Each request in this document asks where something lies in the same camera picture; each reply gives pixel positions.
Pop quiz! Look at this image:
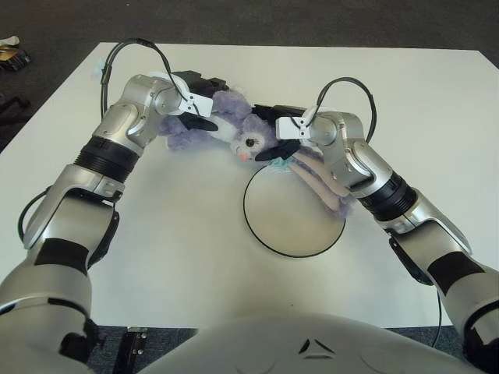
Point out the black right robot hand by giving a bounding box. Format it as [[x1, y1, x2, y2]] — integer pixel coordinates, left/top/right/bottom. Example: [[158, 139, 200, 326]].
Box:
[[251, 103, 307, 163]]

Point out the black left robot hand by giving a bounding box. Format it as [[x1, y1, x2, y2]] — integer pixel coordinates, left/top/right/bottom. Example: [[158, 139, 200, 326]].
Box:
[[171, 69, 229, 133]]

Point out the purple plush bunny doll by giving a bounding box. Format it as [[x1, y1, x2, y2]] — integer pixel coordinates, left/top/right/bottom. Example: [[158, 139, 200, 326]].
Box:
[[157, 88, 356, 219]]

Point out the white plate with black rim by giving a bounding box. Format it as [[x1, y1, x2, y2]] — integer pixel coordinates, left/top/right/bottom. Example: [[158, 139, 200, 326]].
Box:
[[242, 165, 347, 259]]

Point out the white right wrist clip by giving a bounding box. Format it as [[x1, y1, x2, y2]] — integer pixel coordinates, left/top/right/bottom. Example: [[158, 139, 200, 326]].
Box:
[[274, 115, 311, 141]]

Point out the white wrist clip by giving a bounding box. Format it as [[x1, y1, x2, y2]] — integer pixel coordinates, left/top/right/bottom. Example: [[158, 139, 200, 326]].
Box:
[[274, 115, 311, 141], [181, 92, 214, 118]]

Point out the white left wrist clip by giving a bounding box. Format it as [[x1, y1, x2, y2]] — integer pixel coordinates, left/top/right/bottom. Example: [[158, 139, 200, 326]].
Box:
[[181, 92, 214, 118]]

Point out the black yellow box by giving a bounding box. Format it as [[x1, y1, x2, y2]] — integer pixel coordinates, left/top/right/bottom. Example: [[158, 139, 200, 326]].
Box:
[[0, 46, 32, 72]]

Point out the black floor stand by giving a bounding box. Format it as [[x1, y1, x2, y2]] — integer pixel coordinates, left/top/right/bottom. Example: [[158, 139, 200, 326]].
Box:
[[0, 95, 31, 125]]

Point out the grey robot torso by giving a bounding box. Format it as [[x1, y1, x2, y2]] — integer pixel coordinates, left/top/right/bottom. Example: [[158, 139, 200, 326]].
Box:
[[132, 311, 499, 374]]

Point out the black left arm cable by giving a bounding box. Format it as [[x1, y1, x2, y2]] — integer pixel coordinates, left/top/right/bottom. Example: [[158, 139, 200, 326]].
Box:
[[18, 37, 188, 270]]

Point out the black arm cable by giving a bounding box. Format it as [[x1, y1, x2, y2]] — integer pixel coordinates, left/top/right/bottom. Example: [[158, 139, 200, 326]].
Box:
[[307, 76, 444, 348], [18, 37, 188, 270]]

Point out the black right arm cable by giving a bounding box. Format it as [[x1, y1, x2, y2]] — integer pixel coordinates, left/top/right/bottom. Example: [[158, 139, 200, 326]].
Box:
[[307, 76, 444, 348]]

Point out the black under-table bracket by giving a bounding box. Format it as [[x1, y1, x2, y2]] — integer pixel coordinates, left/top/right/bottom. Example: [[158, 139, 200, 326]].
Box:
[[116, 326, 149, 374]]

